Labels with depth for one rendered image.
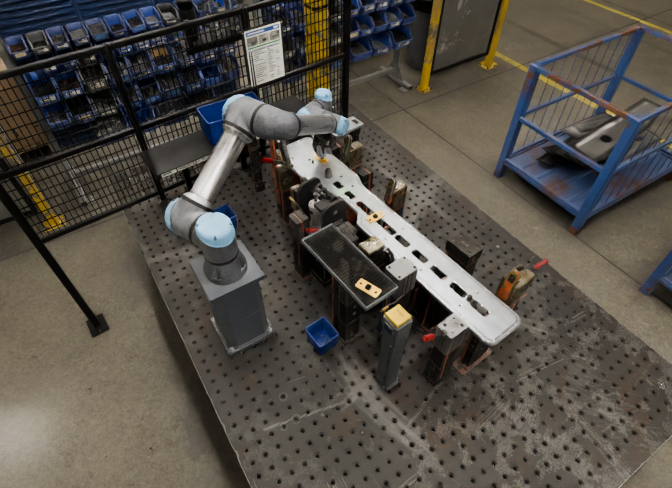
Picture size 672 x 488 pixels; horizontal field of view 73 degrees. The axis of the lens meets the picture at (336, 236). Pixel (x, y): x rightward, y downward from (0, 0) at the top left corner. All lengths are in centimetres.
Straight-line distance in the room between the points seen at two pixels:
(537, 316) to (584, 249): 148
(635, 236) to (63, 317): 386
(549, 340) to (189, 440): 178
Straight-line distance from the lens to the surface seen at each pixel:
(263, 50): 250
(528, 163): 386
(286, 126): 158
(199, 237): 151
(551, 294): 227
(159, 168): 230
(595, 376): 212
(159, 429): 268
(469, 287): 178
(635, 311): 339
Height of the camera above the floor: 238
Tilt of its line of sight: 47 degrees down
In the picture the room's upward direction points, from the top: straight up
